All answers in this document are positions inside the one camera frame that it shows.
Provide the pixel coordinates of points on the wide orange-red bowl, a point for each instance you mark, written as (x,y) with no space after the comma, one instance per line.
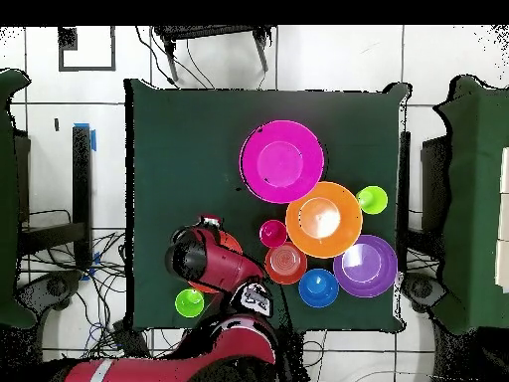
(232,242)

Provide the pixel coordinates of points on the pink bowl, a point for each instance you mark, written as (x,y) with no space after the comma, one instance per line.
(282,159)

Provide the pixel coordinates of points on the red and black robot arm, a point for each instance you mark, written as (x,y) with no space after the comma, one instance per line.
(214,262)

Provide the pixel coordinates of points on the magenta red cup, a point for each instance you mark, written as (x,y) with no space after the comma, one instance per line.
(273,234)

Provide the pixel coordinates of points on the dark green tablecloth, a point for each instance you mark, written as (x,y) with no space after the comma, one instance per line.
(179,159)

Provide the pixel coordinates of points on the green cup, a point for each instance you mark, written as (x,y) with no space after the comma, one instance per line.
(189,303)

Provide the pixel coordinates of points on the small orange-red bowl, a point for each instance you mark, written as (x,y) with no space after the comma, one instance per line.
(285,263)

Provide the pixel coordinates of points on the large yellow-orange bowl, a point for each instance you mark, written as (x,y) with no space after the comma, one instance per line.
(324,223)

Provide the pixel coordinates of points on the blue bowl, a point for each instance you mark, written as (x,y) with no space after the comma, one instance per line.
(318,288)

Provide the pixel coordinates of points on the blue tape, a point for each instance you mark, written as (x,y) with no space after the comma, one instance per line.
(94,141)

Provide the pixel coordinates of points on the black power brick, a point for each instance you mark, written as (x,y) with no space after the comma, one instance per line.
(129,338)

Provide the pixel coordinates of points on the purple bowl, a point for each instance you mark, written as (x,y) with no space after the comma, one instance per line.
(366,266)

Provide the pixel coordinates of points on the lime yellow cup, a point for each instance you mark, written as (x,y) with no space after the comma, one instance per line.
(372,200)

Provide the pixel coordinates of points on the black metal stand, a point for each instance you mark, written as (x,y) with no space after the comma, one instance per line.
(206,31)

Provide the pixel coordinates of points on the green cloth side table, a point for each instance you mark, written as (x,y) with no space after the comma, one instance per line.
(8,199)
(473,199)

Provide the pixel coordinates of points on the white boxes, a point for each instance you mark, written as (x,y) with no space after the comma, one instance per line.
(504,219)

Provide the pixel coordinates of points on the black square floor frame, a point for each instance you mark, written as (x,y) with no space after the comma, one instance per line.
(67,38)

